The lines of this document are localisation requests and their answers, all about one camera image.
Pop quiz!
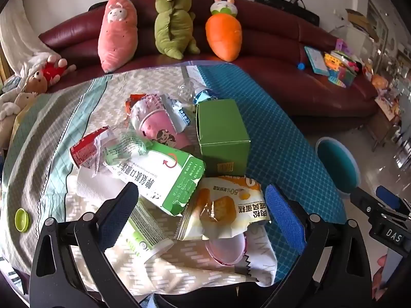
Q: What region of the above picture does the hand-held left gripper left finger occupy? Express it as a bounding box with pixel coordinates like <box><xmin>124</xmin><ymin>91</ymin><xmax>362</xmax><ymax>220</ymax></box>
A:
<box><xmin>29</xmin><ymin>182</ymin><xmax>142</xmax><ymax>308</ymax></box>

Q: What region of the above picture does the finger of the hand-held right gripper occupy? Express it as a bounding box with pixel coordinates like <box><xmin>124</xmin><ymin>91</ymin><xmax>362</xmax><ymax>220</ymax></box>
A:
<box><xmin>375</xmin><ymin>185</ymin><xmax>407</xmax><ymax>214</ymax></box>
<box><xmin>349</xmin><ymin>187</ymin><xmax>386</xmax><ymax>220</ymax></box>

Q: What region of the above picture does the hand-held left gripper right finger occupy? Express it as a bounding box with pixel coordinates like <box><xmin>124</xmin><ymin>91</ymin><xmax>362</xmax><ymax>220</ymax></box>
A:
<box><xmin>260</xmin><ymin>184</ymin><xmax>373</xmax><ymax>308</ymax></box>

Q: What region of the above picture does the teal trash bin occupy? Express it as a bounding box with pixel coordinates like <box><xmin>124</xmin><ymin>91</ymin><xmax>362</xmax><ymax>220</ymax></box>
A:
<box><xmin>315</xmin><ymin>137</ymin><xmax>360</xmax><ymax>196</ymax></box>

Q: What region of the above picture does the white and green medicine box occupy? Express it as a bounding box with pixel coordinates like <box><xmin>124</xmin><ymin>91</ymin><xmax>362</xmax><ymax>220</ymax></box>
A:
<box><xmin>103</xmin><ymin>141</ymin><xmax>206</xmax><ymax>217</ymax></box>

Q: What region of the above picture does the yellow cake snack packet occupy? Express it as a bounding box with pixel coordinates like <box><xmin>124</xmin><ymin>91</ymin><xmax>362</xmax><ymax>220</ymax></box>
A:
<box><xmin>175</xmin><ymin>175</ymin><xmax>270</xmax><ymax>241</ymax></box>

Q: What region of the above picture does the person's right hand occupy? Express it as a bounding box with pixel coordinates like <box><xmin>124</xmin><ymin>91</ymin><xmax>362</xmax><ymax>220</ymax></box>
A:
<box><xmin>372</xmin><ymin>253</ymin><xmax>390</xmax><ymax>292</ymax></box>

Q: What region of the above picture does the white bottle with green label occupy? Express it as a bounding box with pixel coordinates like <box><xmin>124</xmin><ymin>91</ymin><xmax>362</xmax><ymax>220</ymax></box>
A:
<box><xmin>119</xmin><ymin>197</ymin><xmax>175</xmax><ymax>265</ymax></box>

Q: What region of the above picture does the clear wrapper with green item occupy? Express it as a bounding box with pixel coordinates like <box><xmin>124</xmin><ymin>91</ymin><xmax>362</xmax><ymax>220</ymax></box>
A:
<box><xmin>76</xmin><ymin>165</ymin><xmax>126</xmax><ymax>204</ymax></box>

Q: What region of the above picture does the clear wrapper with green print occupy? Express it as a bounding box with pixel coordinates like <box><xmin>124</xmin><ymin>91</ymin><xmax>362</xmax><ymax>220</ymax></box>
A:
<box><xmin>93</xmin><ymin>123</ymin><xmax>148</xmax><ymax>178</ymax></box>

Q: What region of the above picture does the wooden side table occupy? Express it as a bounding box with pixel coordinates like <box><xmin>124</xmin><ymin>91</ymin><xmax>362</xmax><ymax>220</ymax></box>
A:
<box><xmin>369</xmin><ymin>99</ymin><xmax>402</xmax><ymax>151</ymax></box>

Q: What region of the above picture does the teal and beige printed blanket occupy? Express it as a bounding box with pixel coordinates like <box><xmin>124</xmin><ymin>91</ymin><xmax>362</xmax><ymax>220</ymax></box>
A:
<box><xmin>0</xmin><ymin>61</ymin><xmax>349</xmax><ymax>296</ymax></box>

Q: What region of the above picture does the pink paper cup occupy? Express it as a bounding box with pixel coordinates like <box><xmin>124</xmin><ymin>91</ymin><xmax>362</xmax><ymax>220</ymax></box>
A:
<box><xmin>130</xmin><ymin>94</ymin><xmax>193</xmax><ymax>150</ymax></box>

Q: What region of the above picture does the small green cap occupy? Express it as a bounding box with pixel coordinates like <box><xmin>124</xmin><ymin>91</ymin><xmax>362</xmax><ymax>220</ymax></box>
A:
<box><xmin>14</xmin><ymin>208</ymin><xmax>32</xmax><ymax>232</ymax></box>

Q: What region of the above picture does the green cardboard box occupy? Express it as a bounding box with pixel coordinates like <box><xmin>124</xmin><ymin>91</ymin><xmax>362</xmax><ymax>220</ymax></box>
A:
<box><xmin>196</xmin><ymin>99</ymin><xmax>251</xmax><ymax>177</ymax></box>

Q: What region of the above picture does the orange plush toy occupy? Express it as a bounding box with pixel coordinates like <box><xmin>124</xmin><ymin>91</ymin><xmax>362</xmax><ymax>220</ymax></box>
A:
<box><xmin>372</xmin><ymin>74</ymin><xmax>390</xmax><ymax>90</ymax></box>

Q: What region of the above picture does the white crushed milk carton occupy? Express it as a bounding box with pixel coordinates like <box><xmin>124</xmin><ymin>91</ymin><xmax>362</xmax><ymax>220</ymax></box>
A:
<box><xmin>161</xmin><ymin>94</ymin><xmax>193</xmax><ymax>132</ymax></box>

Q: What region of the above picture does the pile of colourful toys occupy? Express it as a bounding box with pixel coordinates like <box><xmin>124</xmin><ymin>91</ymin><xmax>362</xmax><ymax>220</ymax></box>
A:
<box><xmin>324</xmin><ymin>38</ymin><xmax>365</xmax><ymax>89</ymax></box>

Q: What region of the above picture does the crumpled clear plastic bottle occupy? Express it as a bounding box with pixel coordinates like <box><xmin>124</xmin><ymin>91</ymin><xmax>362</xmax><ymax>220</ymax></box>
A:
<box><xmin>176</xmin><ymin>82</ymin><xmax>220</xmax><ymax>105</ymax></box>

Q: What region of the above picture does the beige bunny plush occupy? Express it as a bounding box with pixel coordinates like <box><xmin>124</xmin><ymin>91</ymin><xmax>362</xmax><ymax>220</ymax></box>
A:
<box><xmin>11</xmin><ymin>91</ymin><xmax>38</xmax><ymax>116</ymax></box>

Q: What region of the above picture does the light blue children's book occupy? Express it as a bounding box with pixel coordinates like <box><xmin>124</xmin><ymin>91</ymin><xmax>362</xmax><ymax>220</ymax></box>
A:
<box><xmin>303</xmin><ymin>45</ymin><xmax>331</xmax><ymax>77</ymax></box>

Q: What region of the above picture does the white plush toy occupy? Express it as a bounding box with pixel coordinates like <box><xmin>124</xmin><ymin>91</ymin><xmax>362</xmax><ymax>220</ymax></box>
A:
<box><xmin>0</xmin><ymin>94</ymin><xmax>19</xmax><ymax>123</ymax></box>

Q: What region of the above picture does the brown bear plush red outfit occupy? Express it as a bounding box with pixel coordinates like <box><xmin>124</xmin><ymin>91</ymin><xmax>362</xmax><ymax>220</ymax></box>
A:
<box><xmin>22</xmin><ymin>54</ymin><xmax>77</xmax><ymax>95</ymax></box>

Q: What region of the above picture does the dark red leather sofa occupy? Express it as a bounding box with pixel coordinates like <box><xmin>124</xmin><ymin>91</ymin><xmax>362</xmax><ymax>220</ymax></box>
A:
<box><xmin>39</xmin><ymin>0</ymin><xmax>379</xmax><ymax>126</ymax></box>

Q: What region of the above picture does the pink bunny plush pillow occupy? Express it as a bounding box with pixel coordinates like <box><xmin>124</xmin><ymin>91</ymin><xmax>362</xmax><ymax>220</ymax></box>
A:
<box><xmin>97</xmin><ymin>0</ymin><xmax>139</xmax><ymax>73</ymax></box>

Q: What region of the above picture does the orange carrot bunny plush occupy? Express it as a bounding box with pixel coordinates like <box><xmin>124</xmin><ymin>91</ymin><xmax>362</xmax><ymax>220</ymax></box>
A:
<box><xmin>205</xmin><ymin>0</ymin><xmax>243</xmax><ymax>62</ymax></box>

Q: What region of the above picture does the green dinosaur plush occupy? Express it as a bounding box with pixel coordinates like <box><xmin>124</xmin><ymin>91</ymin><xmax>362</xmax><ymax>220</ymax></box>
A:
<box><xmin>154</xmin><ymin>0</ymin><xmax>200</xmax><ymax>60</ymax></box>

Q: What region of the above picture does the white draped cloth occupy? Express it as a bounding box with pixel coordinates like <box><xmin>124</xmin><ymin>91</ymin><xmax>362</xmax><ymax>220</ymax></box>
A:
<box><xmin>0</xmin><ymin>0</ymin><xmax>55</xmax><ymax>78</ymax></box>

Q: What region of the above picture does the black flat bag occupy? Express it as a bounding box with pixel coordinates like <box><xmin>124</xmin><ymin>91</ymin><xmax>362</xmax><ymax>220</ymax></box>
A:
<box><xmin>254</xmin><ymin>0</ymin><xmax>320</xmax><ymax>26</ymax></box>

